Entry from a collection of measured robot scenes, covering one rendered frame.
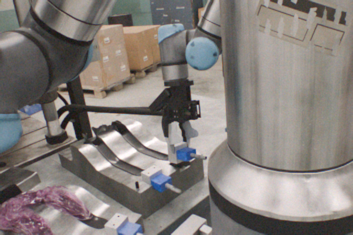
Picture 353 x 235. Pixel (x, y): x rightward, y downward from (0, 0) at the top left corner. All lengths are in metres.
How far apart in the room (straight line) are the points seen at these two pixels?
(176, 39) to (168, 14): 7.19
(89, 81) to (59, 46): 4.63
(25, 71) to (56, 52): 0.06
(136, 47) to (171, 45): 4.57
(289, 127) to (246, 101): 0.03
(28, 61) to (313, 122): 0.26
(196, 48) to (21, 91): 0.49
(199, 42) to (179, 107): 0.23
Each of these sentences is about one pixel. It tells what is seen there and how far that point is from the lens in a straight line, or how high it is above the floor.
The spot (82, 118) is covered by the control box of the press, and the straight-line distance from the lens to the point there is 1.83.
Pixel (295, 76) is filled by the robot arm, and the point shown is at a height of 1.35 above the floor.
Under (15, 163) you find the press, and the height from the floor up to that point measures 0.79.
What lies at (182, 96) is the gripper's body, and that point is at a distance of 0.91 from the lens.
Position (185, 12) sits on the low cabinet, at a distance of 7.81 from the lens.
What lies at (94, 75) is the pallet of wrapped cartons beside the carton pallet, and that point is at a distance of 4.88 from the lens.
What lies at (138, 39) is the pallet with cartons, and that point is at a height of 0.64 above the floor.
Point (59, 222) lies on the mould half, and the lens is 0.91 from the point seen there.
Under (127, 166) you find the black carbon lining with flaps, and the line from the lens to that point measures 1.06.
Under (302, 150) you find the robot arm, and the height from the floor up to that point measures 1.31.
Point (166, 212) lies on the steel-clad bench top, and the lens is 0.97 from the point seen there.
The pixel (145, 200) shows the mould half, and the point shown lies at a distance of 0.93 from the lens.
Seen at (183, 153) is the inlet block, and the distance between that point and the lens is 0.96.
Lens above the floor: 1.40
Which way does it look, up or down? 22 degrees down
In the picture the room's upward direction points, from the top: 7 degrees counter-clockwise
